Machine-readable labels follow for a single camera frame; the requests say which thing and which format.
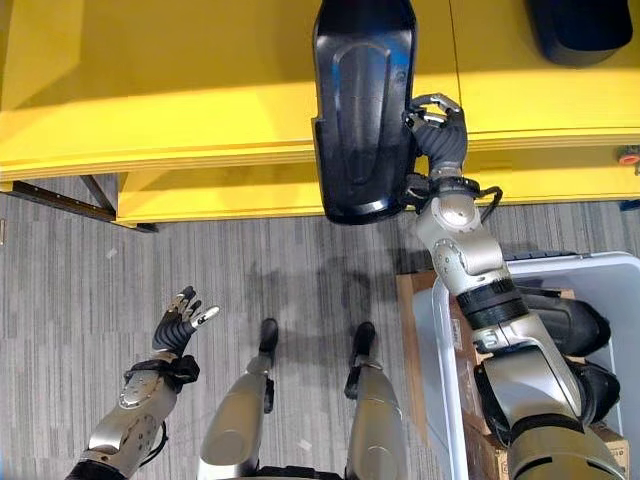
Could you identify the left silver robot leg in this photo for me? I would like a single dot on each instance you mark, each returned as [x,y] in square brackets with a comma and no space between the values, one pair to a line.
[240,415]

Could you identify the black sole-shaped part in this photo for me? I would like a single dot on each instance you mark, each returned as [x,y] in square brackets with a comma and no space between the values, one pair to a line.
[570,320]
[360,125]
[575,30]
[600,390]

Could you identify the black metal shelf rail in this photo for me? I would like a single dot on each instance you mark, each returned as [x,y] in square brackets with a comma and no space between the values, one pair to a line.
[60,197]

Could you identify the white plastic box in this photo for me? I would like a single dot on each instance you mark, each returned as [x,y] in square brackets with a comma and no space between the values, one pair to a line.
[435,350]

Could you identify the yellow shelf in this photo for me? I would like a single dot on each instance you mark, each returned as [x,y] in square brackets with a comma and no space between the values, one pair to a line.
[150,75]

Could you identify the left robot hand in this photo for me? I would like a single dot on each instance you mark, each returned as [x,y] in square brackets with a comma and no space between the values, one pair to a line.
[172,335]

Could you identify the right silver robot leg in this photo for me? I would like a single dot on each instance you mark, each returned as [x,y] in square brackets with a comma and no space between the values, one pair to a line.
[372,415]

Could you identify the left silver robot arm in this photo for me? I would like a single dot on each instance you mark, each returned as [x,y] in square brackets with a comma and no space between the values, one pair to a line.
[135,400]

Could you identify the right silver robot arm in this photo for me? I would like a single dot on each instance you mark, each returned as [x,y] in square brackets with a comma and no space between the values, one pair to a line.
[465,240]

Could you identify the flat brown cardboard sheet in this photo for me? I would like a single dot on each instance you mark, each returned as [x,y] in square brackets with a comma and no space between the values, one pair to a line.
[412,350]

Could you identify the black robot torso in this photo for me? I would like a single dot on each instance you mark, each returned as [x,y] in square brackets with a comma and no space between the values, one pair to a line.
[300,474]

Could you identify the brown cardboard box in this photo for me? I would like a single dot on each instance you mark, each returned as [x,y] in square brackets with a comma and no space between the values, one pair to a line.
[482,450]

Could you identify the silver robot leg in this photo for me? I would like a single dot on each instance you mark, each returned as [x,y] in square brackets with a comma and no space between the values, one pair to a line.
[240,415]
[372,415]

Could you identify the red round knob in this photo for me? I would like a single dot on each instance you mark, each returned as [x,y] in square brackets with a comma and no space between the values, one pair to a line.
[629,159]

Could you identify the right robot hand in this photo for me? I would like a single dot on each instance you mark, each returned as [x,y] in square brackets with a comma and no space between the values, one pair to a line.
[442,145]

